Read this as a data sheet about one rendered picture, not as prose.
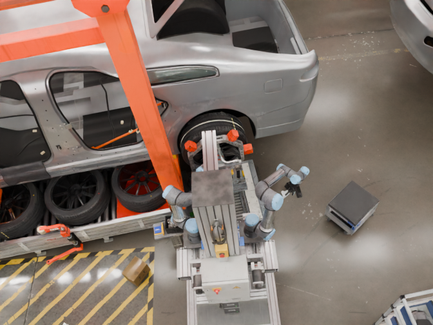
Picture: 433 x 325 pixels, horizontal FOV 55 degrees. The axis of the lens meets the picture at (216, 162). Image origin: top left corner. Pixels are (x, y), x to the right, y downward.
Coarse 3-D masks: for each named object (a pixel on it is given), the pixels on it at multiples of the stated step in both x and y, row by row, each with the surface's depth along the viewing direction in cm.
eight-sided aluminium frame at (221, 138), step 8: (216, 136) 385; (224, 136) 384; (200, 144) 383; (232, 144) 390; (240, 144) 393; (192, 152) 391; (240, 152) 403; (192, 160) 399; (232, 160) 422; (192, 168) 410; (232, 168) 423
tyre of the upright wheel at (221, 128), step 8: (216, 112) 395; (192, 120) 397; (200, 120) 391; (208, 120) 390; (232, 120) 397; (184, 128) 401; (200, 128) 386; (208, 128) 383; (216, 128) 383; (224, 128) 384; (232, 128) 389; (240, 128) 400; (184, 136) 398; (192, 136) 388; (200, 136) 385; (240, 136) 396; (184, 144) 395; (184, 152) 401; (184, 160) 412
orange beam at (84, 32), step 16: (16, 32) 235; (32, 32) 234; (48, 32) 232; (64, 32) 231; (80, 32) 233; (96, 32) 235; (0, 48) 232; (16, 48) 234; (32, 48) 236; (48, 48) 238; (64, 48) 240
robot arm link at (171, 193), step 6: (168, 186) 319; (174, 186) 322; (168, 192) 316; (174, 192) 315; (180, 192) 315; (168, 198) 316; (174, 198) 313; (174, 204) 322; (174, 210) 334; (180, 210) 336; (174, 216) 346; (180, 216) 342; (186, 216) 351; (174, 222) 352; (180, 222) 347
